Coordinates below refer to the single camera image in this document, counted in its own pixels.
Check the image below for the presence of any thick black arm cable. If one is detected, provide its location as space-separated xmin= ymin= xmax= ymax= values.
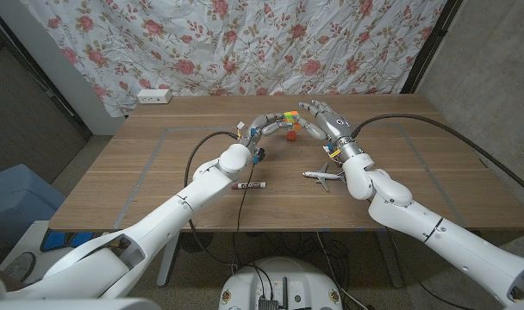
xmin=183 ymin=130 xmax=241 ymax=266
xmin=351 ymin=113 xmax=524 ymax=199

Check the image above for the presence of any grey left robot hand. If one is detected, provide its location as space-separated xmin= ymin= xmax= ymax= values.
xmin=240 ymin=112 xmax=298 ymax=152

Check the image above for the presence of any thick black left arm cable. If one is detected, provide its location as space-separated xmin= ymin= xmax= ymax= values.
xmin=183 ymin=130 xmax=241 ymax=266

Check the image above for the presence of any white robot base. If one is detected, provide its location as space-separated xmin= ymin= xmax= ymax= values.
xmin=218 ymin=257 xmax=344 ymax=310

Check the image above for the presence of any thin black left wrist cable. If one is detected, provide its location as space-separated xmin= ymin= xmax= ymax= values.
xmin=231 ymin=161 xmax=257 ymax=276

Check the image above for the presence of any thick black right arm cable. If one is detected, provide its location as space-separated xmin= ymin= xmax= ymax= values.
xmin=351 ymin=113 xmax=524 ymax=199

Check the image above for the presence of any blue plastic bin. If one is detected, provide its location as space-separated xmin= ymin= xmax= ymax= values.
xmin=0 ymin=163 xmax=67 ymax=246

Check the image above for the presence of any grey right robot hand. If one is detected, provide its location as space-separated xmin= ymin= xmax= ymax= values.
xmin=296 ymin=99 xmax=366 ymax=167

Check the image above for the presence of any floral backdrop cloth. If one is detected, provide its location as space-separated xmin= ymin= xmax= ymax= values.
xmin=20 ymin=0 xmax=448 ymax=118

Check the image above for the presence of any white toy airplane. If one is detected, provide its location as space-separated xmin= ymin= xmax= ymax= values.
xmin=302 ymin=162 xmax=347 ymax=193

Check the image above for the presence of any black door track strip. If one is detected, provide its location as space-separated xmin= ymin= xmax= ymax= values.
xmin=0 ymin=3 xmax=93 ymax=141

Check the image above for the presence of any multicoloured Rubik's cube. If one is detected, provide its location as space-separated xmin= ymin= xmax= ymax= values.
xmin=282 ymin=110 xmax=302 ymax=132

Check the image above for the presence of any grey sneaker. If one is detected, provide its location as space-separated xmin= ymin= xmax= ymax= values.
xmin=2 ymin=251 xmax=37 ymax=282

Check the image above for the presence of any black backdrop pole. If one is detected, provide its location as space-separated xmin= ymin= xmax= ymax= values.
xmin=400 ymin=0 xmax=464 ymax=95

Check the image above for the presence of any grey table leg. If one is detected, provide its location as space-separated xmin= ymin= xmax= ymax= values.
xmin=376 ymin=230 xmax=405 ymax=288

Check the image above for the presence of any white robot chest edge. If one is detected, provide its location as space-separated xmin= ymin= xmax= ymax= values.
xmin=0 ymin=297 xmax=162 ymax=310

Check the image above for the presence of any red and white marker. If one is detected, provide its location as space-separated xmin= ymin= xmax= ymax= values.
xmin=230 ymin=181 xmax=267 ymax=190

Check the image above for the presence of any white table leg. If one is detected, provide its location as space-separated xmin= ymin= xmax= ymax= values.
xmin=156 ymin=232 xmax=181 ymax=288

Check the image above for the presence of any black round fan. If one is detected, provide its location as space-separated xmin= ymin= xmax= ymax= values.
xmin=178 ymin=232 xmax=215 ymax=254

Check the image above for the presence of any white power strip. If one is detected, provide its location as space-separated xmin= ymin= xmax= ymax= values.
xmin=136 ymin=88 xmax=173 ymax=105

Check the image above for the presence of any black module on base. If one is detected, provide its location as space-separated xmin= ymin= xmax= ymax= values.
xmin=257 ymin=295 xmax=281 ymax=310

